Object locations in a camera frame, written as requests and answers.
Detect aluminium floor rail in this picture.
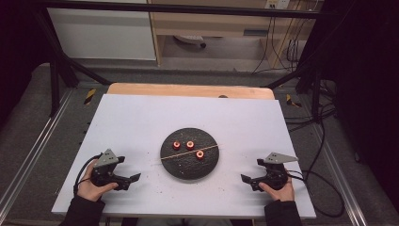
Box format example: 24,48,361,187
308,121,369,226
0,89,75,218

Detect hanging black cable bundle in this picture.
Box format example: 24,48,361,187
251,13,311,75

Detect round black plate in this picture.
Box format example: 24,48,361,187
160,127,220,181

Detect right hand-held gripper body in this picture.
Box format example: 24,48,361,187
257,152,299,191

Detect thin wooden skewer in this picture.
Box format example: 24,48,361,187
152,144,221,165

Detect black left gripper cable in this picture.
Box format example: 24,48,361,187
72,153,104,196

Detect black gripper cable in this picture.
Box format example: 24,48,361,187
72,153,104,196
285,169,346,218

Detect person's left hand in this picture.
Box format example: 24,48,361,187
76,159,120,202

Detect white cabinet panel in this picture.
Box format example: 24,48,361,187
46,7,157,61

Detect black floor cables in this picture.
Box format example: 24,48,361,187
283,78,338,172

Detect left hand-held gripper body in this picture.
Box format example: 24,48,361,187
89,148,126,187

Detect person's right hand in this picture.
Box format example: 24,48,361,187
258,170,295,202

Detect white wall socket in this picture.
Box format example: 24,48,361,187
264,0,292,10

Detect light wooden shelf unit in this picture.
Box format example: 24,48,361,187
147,0,318,69

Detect wooden table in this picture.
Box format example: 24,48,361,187
106,82,276,101

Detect black metal frame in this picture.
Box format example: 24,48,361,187
31,0,335,121

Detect white table cover board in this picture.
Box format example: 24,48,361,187
51,93,317,219

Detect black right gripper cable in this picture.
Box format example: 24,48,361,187
285,169,346,218

